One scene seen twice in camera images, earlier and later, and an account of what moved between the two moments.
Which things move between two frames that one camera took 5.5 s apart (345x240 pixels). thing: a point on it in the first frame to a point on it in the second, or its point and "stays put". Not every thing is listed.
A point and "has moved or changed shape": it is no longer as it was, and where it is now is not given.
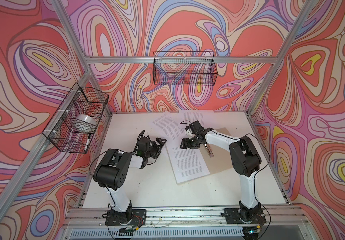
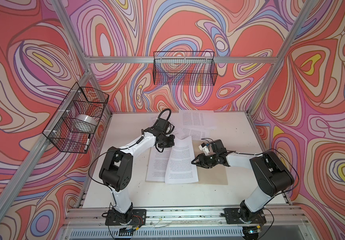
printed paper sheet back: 206,118 stays put
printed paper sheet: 171,128 to 157,164
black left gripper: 158,148 to 171,143
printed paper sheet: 187,164 has moved or changed shape
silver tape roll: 84,123 stays put
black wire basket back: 184,68 stays put
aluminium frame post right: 305,11 stays put
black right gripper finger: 184,143 to 201,161
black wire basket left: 72,126 stays put
